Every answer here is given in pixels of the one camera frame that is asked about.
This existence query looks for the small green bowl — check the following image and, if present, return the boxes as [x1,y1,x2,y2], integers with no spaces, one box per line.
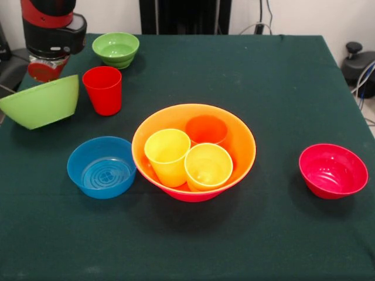
[91,32,140,70]

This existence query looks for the black cabinet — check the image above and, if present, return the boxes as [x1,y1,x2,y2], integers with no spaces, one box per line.
[139,0,232,35]

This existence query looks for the red cup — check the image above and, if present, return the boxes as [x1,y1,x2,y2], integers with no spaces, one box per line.
[82,66,122,116]

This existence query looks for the large green bowl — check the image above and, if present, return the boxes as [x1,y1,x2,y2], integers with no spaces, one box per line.
[0,74,80,131]

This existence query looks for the black chair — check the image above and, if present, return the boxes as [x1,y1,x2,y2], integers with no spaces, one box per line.
[0,20,32,96]

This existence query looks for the blue bowl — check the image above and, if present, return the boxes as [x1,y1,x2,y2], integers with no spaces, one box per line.
[67,136,138,200]

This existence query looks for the red bowl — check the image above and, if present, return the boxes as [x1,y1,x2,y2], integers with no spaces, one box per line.
[298,143,369,200]

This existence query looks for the white cable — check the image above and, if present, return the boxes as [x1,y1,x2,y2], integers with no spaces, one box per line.
[238,22,273,35]

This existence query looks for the black equipment base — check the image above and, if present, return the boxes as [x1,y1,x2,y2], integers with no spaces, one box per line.
[341,42,375,87]

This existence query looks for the dark green tablecloth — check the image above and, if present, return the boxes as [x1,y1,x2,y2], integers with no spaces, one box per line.
[0,33,375,281]

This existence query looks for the orange cup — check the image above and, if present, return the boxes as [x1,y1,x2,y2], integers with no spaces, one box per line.
[185,115,229,147]

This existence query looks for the blue and white cables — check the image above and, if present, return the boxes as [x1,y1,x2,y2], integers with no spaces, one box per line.
[350,60,375,100]

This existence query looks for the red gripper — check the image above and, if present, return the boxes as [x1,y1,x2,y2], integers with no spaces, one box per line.
[28,56,70,84]

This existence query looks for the large orange bowl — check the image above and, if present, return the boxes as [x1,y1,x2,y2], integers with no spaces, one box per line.
[131,103,257,195]

